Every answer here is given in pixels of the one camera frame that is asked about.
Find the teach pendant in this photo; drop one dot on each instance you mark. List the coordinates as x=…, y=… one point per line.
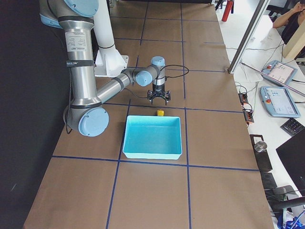
x=280, y=71
x=278, y=102

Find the silver metal cup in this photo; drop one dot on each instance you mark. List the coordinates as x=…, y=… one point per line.
x=260, y=146

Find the yellow beetle toy car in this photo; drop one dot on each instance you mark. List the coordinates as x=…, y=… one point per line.
x=160, y=112

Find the black keyboard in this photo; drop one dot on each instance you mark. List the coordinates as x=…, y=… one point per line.
x=292, y=127

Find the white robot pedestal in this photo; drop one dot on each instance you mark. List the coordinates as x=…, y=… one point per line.
x=109, y=62

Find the aluminium frame post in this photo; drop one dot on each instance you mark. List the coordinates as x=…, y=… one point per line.
x=257, y=15

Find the black box under cup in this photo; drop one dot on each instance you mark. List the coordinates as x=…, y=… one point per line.
x=262, y=158

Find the red fire extinguisher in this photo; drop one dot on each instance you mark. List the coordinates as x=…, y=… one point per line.
x=228, y=9

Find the upper teach pendant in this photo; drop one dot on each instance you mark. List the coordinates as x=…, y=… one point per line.
x=280, y=71

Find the lower orange black connector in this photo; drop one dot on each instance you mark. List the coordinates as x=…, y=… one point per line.
x=248, y=115

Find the black laptop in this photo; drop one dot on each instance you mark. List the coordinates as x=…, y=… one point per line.
x=292, y=156

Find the lower teach pendant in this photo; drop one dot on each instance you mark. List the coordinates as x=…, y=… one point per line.
x=278, y=102

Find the upper orange black connector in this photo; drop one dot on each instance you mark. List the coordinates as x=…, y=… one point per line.
x=243, y=97

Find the seated person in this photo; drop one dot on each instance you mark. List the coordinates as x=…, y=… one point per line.
x=291, y=20

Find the orange black connector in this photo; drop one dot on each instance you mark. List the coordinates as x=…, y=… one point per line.
x=243, y=97
x=248, y=115

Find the turquoise plastic bin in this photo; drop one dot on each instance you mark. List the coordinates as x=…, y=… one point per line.
x=153, y=137

